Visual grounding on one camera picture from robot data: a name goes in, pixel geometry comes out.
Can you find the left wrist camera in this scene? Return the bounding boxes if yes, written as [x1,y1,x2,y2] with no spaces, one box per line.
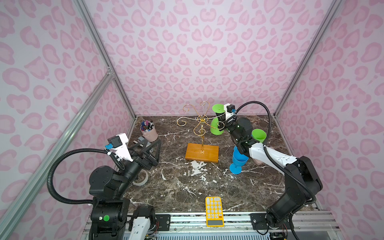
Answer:
[106,133,133,162]

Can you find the tape roll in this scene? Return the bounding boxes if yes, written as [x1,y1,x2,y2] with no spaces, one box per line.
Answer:
[133,170,149,187]

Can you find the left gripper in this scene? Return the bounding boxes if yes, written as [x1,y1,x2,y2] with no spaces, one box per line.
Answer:
[116,138,161,200]

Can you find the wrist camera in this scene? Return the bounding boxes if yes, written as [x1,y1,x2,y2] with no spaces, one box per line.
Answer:
[106,133,133,162]
[224,103,236,121]

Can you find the yellow calculator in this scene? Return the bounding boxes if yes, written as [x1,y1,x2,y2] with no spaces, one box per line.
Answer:
[205,197,225,228]

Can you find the green wine glass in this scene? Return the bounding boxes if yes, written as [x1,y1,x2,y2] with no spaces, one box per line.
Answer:
[252,129,267,143]
[211,104,225,136]

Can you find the blue wine glass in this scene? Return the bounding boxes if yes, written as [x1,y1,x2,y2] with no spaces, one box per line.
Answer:
[230,147,249,175]

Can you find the aluminium front rail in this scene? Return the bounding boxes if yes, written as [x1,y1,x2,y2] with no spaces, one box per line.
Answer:
[79,211,343,240]

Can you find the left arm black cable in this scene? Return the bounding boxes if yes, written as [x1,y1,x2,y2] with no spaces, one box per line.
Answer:
[46,148,125,205]

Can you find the orange wooden rack base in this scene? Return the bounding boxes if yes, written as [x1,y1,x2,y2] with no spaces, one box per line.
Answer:
[185,143,219,163]

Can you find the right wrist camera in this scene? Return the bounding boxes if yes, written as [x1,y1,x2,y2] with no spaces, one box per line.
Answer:
[224,103,236,121]

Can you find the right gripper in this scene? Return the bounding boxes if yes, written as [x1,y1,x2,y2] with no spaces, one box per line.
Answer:
[215,111,243,143]

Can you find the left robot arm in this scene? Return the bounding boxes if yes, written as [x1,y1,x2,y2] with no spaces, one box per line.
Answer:
[89,140,162,240]

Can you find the pink metal pen bucket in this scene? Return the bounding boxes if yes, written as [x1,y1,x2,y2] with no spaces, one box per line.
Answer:
[140,120,158,142]

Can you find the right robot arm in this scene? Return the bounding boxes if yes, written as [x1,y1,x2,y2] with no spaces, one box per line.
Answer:
[218,115,323,230]

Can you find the gold wire glass rack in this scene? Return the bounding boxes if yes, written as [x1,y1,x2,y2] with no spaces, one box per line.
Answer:
[177,101,215,145]

